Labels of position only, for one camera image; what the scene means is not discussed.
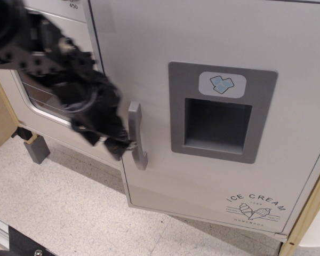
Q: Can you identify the grey ice dispenser panel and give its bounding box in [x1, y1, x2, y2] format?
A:
[168, 61, 278, 164]

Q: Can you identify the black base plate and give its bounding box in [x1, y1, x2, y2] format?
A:
[9, 226, 55, 256]

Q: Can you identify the white toy oven door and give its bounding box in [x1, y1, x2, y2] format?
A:
[0, 4, 118, 166]

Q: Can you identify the grey fridge door handle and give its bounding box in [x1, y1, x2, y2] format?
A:
[128, 101, 148, 170]

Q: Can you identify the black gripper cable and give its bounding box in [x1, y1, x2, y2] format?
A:
[65, 87, 99, 113]

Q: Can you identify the white toy fridge door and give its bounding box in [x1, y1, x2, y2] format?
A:
[90, 1, 320, 239]

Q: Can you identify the grey kitchen foot block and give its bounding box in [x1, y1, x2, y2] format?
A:
[24, 136, 50, 164]

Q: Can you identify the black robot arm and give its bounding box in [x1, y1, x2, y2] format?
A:
[0, 1, 137, 160]

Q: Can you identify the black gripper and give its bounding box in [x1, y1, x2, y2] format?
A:
[65, 71, 137, 161]

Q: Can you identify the light wood right post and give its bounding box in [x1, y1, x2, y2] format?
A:
[278, 176, 320, 255]

